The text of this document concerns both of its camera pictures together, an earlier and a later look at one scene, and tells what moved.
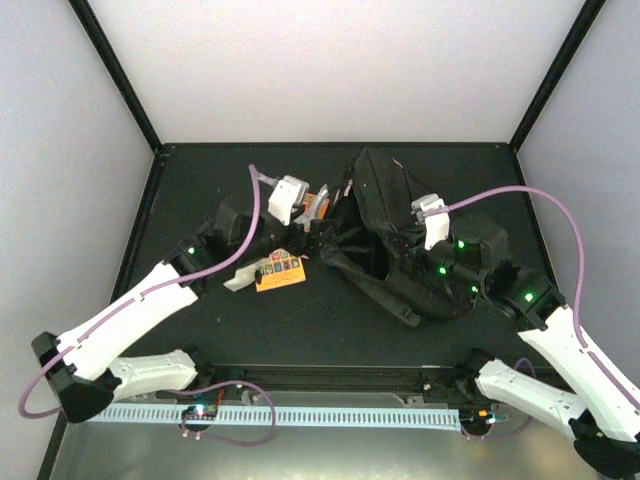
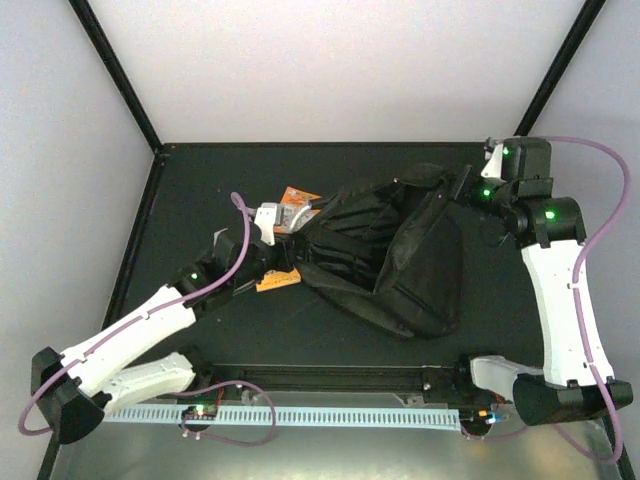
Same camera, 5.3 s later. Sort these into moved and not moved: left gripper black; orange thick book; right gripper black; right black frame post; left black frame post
Moved: left gripper black; right gripper black; orange thick book
Not moved: right black frame post; left black frame post
